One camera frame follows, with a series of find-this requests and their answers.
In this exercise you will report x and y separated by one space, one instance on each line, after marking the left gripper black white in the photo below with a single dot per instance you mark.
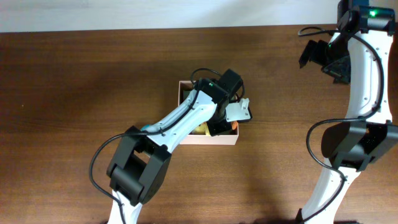
216 131

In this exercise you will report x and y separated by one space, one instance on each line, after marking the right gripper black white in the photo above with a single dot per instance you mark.
313 51

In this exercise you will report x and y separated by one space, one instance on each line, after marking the yellow plush duck toy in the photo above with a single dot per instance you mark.
203 129

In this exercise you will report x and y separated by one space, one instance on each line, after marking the pink cardboard box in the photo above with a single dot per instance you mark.
196 139

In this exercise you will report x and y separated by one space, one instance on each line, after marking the yellow grey toy truck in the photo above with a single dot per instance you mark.
185 94

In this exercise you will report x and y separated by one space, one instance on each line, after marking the blue ball toy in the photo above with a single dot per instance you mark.
145 127

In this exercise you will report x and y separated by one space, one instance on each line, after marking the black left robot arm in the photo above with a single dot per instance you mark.
139 165

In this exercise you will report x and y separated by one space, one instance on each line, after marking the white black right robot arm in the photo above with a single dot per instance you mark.
358 55

